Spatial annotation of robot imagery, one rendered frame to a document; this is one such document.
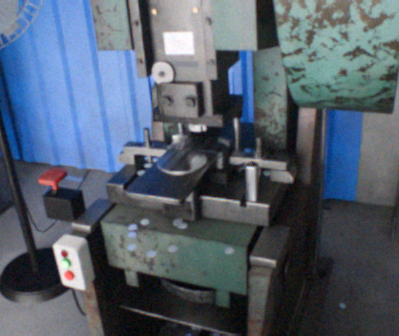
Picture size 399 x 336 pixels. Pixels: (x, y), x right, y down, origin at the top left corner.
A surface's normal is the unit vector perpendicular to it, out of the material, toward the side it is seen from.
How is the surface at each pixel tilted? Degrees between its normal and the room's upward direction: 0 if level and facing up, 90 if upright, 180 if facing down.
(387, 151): 90
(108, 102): 90
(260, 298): 90
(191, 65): 90
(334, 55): 121
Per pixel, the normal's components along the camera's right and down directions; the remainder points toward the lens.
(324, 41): -0.34, 0.83
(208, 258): -0.46, 0.47
